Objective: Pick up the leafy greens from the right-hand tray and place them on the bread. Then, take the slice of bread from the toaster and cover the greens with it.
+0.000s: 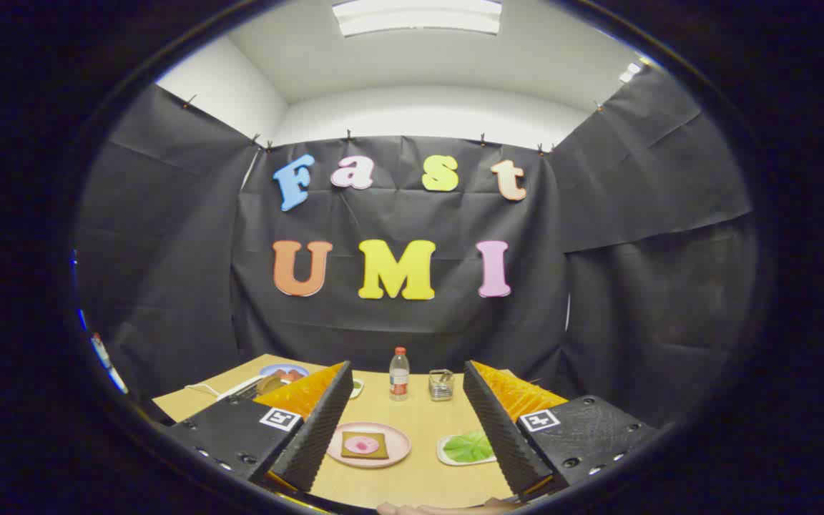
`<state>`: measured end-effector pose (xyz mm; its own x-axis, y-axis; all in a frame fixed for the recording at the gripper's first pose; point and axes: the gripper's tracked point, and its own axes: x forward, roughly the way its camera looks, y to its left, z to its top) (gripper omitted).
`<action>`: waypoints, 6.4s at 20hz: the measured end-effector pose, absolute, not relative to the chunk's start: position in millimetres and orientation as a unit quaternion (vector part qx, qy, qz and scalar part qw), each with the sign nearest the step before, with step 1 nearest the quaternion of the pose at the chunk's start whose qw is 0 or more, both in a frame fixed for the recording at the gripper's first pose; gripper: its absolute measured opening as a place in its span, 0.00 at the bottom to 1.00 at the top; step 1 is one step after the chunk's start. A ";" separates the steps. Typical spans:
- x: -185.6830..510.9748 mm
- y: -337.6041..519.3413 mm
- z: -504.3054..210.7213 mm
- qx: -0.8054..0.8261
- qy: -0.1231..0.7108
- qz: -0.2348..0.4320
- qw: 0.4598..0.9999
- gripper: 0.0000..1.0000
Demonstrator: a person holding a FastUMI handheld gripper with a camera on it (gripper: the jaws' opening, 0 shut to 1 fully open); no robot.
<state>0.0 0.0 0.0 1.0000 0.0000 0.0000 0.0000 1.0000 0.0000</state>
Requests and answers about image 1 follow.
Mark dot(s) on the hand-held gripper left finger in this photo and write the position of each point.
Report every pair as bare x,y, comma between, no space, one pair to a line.
319,436

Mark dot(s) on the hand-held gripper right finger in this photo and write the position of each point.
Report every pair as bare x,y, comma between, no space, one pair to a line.
501,436

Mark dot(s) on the green lettuce leaf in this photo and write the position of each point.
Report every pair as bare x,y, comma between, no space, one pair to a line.
466,447

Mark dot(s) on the pink ham slice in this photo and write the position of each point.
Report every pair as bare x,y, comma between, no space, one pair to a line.
361,445

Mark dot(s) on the white square plate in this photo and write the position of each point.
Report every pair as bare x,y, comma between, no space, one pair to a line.
446,454

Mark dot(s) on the white compartment tray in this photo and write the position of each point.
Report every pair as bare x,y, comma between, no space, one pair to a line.
357,390

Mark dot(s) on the brown toast slice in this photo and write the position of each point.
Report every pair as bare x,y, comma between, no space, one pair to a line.
381,450

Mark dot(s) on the brown fried meat piece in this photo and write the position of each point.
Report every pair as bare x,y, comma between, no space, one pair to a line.
289,374

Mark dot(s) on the pink round plate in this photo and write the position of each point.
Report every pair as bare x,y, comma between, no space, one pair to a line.
394,447

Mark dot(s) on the blue round plate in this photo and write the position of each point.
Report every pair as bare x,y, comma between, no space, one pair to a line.
272,370

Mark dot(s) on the wooden utensil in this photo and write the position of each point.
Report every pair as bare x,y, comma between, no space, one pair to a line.
445,373

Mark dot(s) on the clear plastic water bottle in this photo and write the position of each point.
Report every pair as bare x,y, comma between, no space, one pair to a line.
399,375

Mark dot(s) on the white object with red mark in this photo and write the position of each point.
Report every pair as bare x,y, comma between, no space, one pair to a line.
99,352

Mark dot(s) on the black backdrop cloth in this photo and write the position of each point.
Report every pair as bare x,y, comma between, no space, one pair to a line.
398,214

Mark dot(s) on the small ceiling light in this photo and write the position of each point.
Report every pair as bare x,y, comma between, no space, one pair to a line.
630,71

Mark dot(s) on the large ceiling light panel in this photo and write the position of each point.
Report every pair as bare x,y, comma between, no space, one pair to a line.
419,18

